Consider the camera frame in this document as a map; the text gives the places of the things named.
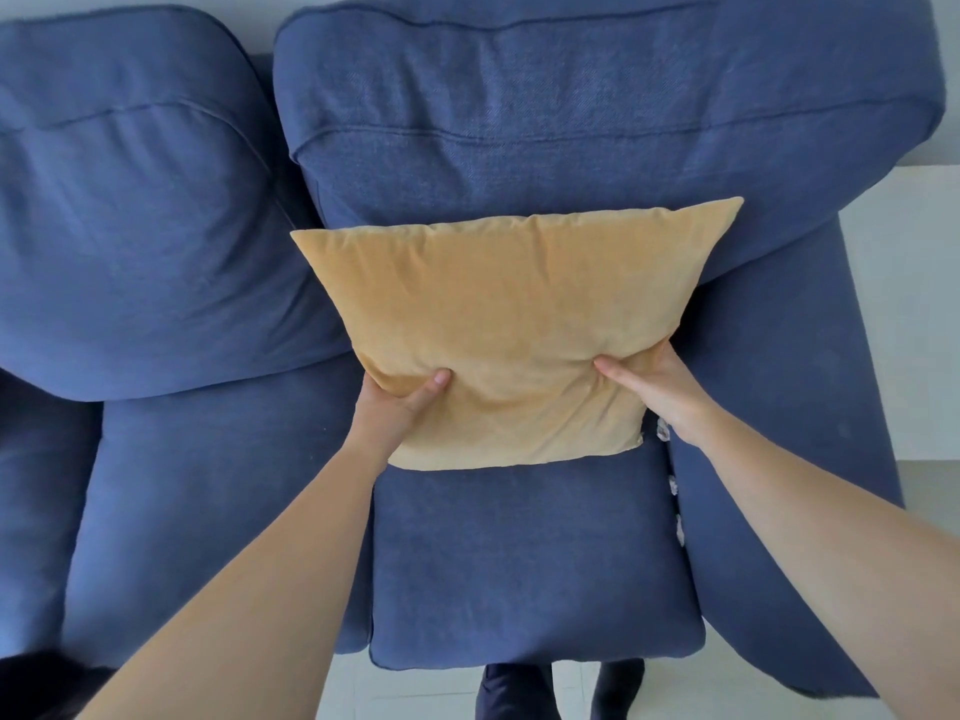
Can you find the person's right hand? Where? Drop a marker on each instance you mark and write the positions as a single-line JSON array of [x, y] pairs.
[[670, 395]]

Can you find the person's left hand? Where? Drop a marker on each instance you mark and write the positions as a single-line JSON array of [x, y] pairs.
[[384, 421]]

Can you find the person's right thumb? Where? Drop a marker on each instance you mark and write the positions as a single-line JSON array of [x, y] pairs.
[[619, 371]]

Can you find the person's left thumb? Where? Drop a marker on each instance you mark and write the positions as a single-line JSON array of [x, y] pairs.
[[429, 388]]

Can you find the mustard yellow throw pillow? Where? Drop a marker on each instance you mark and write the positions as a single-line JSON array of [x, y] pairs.
[[517, 329]]

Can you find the person's left forearm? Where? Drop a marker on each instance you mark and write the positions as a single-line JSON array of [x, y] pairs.
[[247, 584]]

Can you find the person's right forearm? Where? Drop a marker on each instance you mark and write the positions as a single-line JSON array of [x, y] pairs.
[[832, 554]]

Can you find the blue fabric sofa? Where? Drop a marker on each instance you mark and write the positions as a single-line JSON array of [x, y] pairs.
[[780, 442]]

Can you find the blue seat cushion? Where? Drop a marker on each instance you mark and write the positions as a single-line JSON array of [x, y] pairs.
[[210, 487], [525, 562]]

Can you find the wide blue back cushion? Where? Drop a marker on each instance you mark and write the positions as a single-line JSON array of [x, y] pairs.
[[600, 112]]

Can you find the white side table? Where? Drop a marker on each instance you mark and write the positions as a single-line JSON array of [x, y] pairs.
[[904, 307]]

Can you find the person's dark trouser legs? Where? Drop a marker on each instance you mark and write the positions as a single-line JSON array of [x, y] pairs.
[[559, 689]]

